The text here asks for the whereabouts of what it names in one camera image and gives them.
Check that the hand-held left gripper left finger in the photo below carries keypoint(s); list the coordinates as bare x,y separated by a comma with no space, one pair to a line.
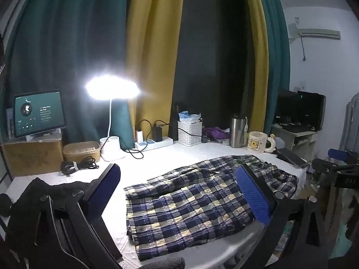
105,186

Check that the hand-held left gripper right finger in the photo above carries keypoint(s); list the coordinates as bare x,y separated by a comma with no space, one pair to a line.
252,194

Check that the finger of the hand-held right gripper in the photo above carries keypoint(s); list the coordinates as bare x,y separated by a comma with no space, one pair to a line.
324,166
338,155

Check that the plaid pants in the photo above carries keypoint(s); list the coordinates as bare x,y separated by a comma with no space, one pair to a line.
182,201

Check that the small grey desk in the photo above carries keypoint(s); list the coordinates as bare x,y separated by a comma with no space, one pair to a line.
301,143

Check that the black notebook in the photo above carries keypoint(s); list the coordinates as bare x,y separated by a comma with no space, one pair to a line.
291,158

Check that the white desk lamp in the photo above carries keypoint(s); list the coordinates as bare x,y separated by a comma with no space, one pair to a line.
112,148

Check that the brown lidded container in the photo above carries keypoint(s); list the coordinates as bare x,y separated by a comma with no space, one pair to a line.
81,151

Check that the cream printed mug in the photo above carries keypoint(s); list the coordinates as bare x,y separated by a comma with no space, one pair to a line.
256,143

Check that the black computer monitor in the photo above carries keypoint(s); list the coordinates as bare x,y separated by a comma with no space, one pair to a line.
311,110
286,106

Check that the white textured table cover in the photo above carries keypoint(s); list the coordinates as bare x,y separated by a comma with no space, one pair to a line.
157,162

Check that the white power strip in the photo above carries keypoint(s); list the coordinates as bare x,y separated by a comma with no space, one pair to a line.
148,145

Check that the white charger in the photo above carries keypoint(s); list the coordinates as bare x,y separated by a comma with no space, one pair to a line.
139,136

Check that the steel tumbler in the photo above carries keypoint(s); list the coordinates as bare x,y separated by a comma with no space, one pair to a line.
237,134

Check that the purple cloth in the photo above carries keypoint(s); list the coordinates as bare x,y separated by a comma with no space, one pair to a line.
214,133

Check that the black charger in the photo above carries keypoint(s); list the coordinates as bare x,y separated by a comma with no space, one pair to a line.
157,134

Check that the dark cloth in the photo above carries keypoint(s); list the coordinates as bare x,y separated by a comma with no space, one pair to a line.
30,190

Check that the cardboard box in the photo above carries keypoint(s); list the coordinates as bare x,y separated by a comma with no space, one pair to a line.
30,157

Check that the white tablet stand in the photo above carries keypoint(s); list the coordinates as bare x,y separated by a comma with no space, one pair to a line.
42,136

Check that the white plastic basket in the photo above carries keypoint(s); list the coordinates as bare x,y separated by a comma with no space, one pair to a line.
190,136

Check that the black tablet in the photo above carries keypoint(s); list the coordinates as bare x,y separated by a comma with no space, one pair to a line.
39,113

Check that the blue plastic packet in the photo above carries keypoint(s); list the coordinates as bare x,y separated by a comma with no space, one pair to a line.
186,116

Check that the teal curtain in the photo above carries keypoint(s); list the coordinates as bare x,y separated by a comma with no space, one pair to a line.
70,33
277,47

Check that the white air conditioner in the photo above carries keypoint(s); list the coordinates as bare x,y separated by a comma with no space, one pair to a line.
319,32

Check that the yellow curtain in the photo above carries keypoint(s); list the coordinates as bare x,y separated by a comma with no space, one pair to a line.
151,47
256,47

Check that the dark window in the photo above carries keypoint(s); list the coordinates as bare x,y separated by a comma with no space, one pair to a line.
210,47

